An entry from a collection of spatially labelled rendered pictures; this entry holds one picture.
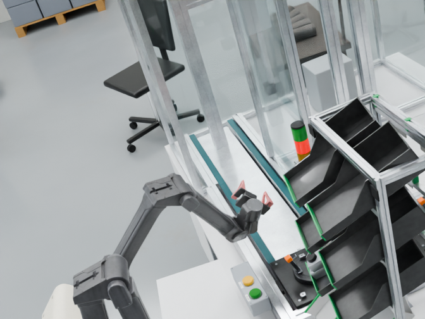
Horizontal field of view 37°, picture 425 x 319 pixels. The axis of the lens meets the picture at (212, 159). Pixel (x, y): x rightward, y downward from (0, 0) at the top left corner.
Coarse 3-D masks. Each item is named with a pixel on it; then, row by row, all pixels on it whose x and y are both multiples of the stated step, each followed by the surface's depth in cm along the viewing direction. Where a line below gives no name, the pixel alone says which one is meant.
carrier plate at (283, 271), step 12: (300, 252) 228; (276, 264) 226; (288, 264) 224; (276, 276) 222; (288, 276) 219; (288, 288) 215; (300, 288) 213; (312, 288) 212; (300, 300) 209; (312, 300) 208
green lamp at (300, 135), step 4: (292, 128) 212; (300, 128) 211; (304, 128) 212; (292, 132) 213; (296, 132) 212; (300, 132) 211; (304, 132) 212; (296, 136) 213; (300, 136) 212; (304, 136) 213; (296, 140) 214; (300, 140) 213; (304, 140) 213
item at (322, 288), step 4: (332, 240) 185; (308, 268) 186; (324, 276) 182; (312, 280) 181; (316, 280) 183; (320, 280) 182; (324, 280) 181; (328, 280) 180; (316, 284) 181; (320, 284) 181; (324, 284) 180; (328, 284) 176; (316, 288) 179; (320, 288) 181; (324, 288) 177; (328, 288) 177; (332, 288) 177; (320, 292) 177; (324, 292) 178
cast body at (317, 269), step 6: (306, 258) 182; (312, 258) 180; (318, 258) 180; (312, 264) 180; (318, 264) 179; (312, 270) 181; (318, 270) 181; (324, 270) 181; (312, 276) 182; (318, 276) 182
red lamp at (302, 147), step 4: (308, 140) 215; (296, 144) 215; (300, 144) 214; (304, 144) 214; (308, 144) 215; (296, 148) 216; (300, 148) 215; (304, 148) 215; (308, 148) 216; (300, 152) 216; (304, 152) 216; (308, 152) 216
